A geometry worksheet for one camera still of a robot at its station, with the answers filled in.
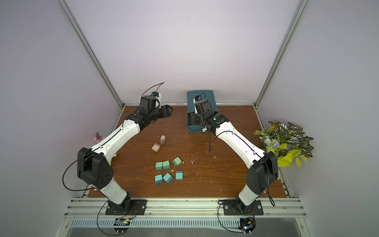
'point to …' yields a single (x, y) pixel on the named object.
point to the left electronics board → (121, 221)
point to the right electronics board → (247, 224)
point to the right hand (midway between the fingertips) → (194, 112)
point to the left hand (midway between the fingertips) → (171, 108)
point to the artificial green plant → (288, 141)
